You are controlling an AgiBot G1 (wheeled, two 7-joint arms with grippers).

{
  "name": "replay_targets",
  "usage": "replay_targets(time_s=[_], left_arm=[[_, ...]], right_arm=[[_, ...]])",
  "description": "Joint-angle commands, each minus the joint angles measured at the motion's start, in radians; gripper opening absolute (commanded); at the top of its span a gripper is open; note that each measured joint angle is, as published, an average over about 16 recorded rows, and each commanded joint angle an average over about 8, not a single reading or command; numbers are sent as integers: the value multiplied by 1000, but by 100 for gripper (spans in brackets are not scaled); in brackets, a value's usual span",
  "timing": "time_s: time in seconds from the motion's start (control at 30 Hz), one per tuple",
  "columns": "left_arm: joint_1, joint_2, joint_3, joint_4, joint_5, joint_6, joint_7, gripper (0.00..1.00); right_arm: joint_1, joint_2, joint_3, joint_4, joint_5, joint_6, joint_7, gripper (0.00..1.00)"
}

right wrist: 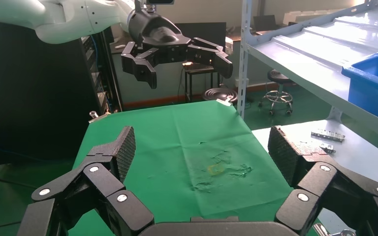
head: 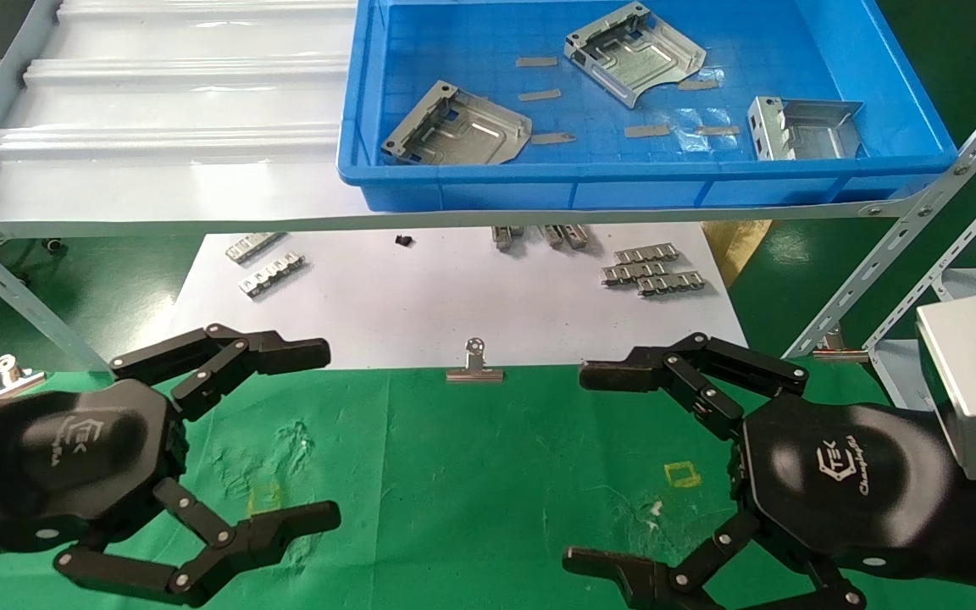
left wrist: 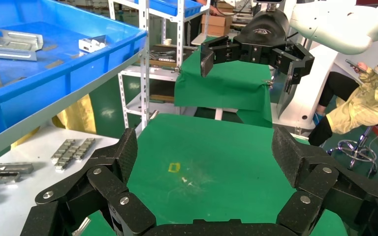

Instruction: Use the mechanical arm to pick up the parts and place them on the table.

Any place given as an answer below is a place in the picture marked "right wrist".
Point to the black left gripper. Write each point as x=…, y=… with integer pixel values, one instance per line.
x=156, y=32

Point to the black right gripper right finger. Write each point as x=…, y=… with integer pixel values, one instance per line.
x=313, y=177

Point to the toothed metal strip part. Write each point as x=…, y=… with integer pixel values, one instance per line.
x=327, y=148
x=327, y=135

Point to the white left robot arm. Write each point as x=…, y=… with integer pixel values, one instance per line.
x=71, y=19

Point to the silver binder clip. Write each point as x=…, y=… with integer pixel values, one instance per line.
x=98, y=117
x=334, y=232
x=224, y=102

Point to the black stool chrome base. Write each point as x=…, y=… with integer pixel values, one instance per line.
x=277, y=77

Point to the dark laptop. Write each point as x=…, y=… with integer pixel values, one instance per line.
x=264, y=22

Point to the blue plastic bin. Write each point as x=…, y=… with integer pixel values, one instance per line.
x=371, y=94

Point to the green table cloth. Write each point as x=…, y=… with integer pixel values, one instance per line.
x=176, y=136

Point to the yellow square marker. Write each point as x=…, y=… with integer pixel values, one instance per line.
x=209, y=169

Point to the black server rack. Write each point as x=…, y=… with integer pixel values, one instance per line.
x=106, y=81

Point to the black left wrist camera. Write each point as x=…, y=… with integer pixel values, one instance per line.
x=159, y=1

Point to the small black side table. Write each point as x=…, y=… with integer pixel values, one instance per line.
x=198, y=69

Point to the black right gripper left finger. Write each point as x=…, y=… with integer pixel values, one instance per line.
x=101, y=182

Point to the black ribbed round disc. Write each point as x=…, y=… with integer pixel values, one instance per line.
x=220, y=94

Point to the white metal shelf rack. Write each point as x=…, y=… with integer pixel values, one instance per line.
x=306, y=55

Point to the large black panel board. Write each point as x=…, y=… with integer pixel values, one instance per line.
x=29, y=91

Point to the white wall socket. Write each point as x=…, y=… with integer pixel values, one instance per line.
x=241, y=82

